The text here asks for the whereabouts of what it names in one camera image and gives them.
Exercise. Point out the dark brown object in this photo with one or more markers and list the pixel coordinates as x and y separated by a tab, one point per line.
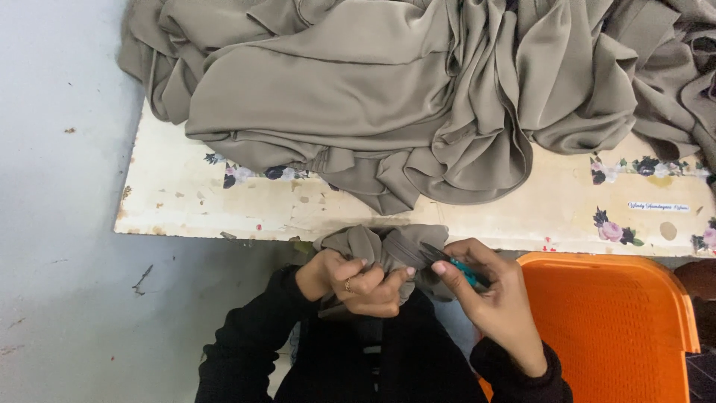
699	291

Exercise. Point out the orange plastic chair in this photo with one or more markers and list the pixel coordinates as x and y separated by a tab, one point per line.
604	330

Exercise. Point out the person's black clothing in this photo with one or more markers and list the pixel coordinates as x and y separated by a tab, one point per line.
386	358

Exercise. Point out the person's left hand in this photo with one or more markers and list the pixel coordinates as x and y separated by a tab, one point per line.
369	296

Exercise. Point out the taupe fabric garment piece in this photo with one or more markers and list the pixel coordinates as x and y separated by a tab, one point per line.
363	240

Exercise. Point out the person's right hand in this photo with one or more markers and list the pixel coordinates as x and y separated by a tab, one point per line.
503	308

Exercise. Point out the teal thread snips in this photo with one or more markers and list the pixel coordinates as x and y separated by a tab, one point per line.
464	268

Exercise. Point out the dark checked cloth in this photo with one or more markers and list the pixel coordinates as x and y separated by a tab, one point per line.
703	378

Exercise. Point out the heap of taupe satin fabric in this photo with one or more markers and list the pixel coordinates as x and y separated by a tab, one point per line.
391	89

